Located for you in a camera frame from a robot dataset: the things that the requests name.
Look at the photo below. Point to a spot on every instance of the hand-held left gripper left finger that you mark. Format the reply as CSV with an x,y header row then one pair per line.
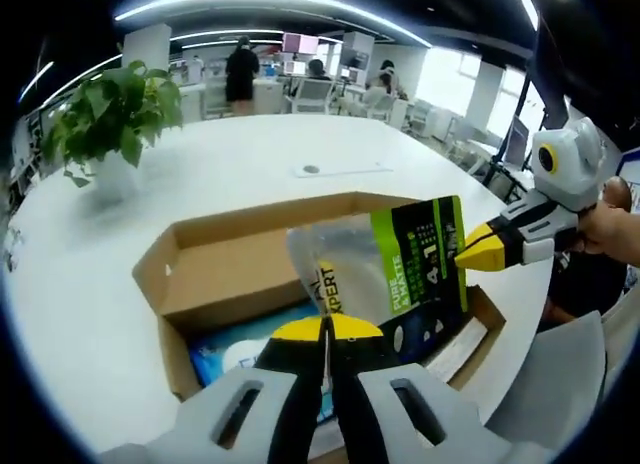
x,y
295,384

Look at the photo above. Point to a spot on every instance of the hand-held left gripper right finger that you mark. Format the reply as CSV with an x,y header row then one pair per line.
x,y
360,384

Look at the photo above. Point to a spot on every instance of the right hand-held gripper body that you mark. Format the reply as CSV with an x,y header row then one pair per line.
x,y
570,169

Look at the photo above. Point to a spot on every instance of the blue wet wipes packet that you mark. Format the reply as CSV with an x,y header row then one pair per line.
x,y
215,354

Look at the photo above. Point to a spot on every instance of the green black soft pouch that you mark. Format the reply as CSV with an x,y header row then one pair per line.
x,y
415,254

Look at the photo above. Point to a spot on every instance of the brown cardboard shoe box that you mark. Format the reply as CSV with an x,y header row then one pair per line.
x,y
225,279

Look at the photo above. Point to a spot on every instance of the person's right hand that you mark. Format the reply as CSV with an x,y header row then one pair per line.
x,y
612,231

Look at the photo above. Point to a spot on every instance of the black tripod stand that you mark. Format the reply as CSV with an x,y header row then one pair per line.
x,y
505,179

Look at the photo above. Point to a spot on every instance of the purple screen monitor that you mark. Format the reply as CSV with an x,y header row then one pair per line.
x,y
517,141

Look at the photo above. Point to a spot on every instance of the dark hanging panel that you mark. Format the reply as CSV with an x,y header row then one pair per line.
x,y
552,74

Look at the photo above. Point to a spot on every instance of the grey mesh office chair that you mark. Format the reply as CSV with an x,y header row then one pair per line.
x,y
550,374

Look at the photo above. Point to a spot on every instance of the white mesh office chair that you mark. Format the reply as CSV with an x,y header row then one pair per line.
x,y
312,96

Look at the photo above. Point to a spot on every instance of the potted green plant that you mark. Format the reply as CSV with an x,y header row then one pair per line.
x,y
115,109

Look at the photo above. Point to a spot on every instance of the curved ceiling light strip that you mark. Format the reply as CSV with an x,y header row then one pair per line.
x,y
275,6

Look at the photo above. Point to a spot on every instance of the blue white wall poster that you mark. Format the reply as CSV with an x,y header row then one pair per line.
x,y
631,174

